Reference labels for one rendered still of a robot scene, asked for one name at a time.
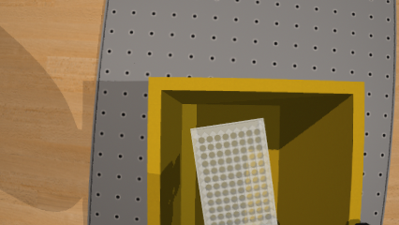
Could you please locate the yellow box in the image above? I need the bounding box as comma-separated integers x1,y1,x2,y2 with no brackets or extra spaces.
147,77,364,225

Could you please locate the grey flat base plate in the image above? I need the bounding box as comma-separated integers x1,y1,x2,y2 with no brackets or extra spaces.
87,0,396,225

